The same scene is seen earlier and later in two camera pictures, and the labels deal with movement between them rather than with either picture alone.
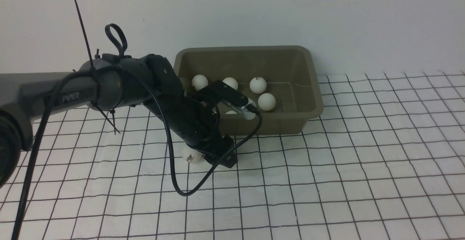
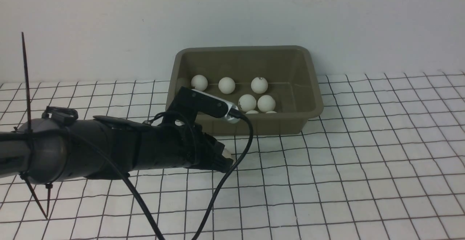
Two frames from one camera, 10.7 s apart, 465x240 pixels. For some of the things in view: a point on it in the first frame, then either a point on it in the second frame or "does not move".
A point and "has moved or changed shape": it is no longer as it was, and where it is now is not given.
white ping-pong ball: (266, 102) does not move
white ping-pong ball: (199, 81) does not move
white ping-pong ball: (231, 82) has moved or changed shape
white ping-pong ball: (258, 85) does not move
